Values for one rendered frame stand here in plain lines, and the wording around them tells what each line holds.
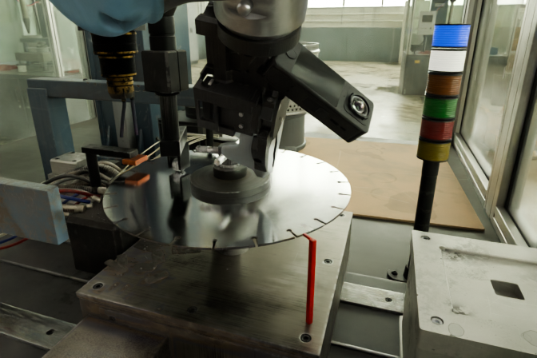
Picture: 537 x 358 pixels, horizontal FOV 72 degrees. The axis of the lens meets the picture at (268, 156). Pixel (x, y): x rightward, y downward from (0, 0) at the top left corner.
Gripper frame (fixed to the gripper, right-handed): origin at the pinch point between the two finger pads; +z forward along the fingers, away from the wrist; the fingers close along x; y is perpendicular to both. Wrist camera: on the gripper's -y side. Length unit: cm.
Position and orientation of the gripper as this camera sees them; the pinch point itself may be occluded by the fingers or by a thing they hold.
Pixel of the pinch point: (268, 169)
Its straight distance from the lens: 45.9
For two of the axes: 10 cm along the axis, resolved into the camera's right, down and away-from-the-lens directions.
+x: -2.9, 7.3, -6.2
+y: -9.5, -2.7, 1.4
